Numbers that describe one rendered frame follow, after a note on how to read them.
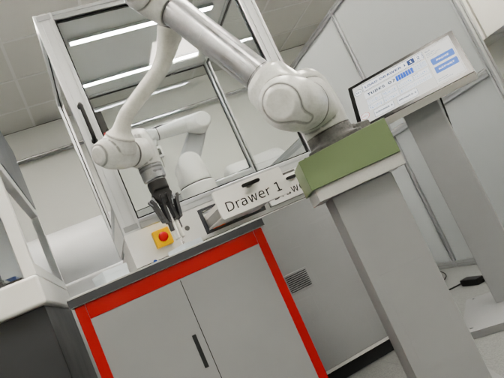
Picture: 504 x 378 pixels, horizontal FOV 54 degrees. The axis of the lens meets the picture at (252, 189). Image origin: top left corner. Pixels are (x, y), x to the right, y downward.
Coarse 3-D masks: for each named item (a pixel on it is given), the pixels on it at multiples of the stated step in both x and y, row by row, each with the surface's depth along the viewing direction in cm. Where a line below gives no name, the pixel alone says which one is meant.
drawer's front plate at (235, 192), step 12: (276, 168) 192; (264, 180) 189; (276, 180) 191; (216, 192) 183; (228, 192) 185; (240, 192) 186; (252, 192) 187; (276, 192) 190; (288, 192) 191; (216, 204) 183; (228, 204) 183; (240, 204) 185; (252, 204) 186; (228, 216) 182
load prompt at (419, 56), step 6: (420, 54) 224; (408, 60) 226; (414, 60) 224; (420, 60) 221; (396, 66) 229; (402, 66) 226; (408, 66) 224; (390, 72) 229; (396, 72) 227; (378, 78) 232; (384, 78) 230; (366, 84) 235; (372, 84) 232; (366, 90) 233
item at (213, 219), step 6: (264, 204) 213; (210, 210) 202; (216, 210) 192; (252, 210) 215; (210, 216) 204; (216, 216) 196; (234, 216) 205; (240, 216) 218; (210, 222) 208; (216, 222) 200; (222, 222) 208; (210, 228) 213
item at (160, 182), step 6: (156, 180) 184; (162, 180) 185; (150, 186) 185; (156, 186) 184; (162, 186) 184; (168, 186) 189; (150, 192) 186; (156, 192) 185; (162, 192) 186; (168, 192) 188; (156, 198) 184
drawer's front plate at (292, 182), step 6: (288, 174) 228; (288, 180) 227; (294, 180) 228; (288, 186) 226; (294, 192) 226; (300, 192) 227; (282, 198) 224; (288, 198) 225; (270, 204) 223; (276, 204) 223
